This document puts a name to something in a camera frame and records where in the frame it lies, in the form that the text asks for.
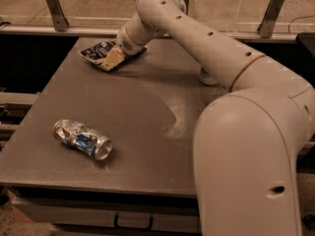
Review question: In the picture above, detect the crushed silver blue can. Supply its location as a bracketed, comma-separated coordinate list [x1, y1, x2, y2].
[53, 119, 113, 161]

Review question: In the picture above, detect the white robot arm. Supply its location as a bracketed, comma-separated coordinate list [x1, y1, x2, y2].
[101, 0, 315, 236]

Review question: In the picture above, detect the white green 7up can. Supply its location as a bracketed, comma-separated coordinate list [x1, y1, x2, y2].
[199, 68, 218, 86]

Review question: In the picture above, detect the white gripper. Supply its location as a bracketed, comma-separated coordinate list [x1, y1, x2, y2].
[100, 14, 157, 72]

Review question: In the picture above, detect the right metal bracket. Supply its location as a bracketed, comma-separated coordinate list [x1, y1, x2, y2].
[257, 0, 284, 38]

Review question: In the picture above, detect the grey drawer front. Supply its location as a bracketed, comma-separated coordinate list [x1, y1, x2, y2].
[13, 198, 201, 234]

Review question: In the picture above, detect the metal window rail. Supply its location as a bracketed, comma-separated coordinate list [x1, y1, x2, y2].
[0, 25, 297, 41]

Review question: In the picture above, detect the blue chip bag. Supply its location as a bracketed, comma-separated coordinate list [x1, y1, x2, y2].
[78, 40, 148, 73]

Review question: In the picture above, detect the black drawer handle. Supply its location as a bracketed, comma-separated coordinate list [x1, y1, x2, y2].
[113, 212, 154, 230]

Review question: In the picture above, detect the left metal bracket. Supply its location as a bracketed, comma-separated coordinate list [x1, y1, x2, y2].
[45, 0, 69, 31]

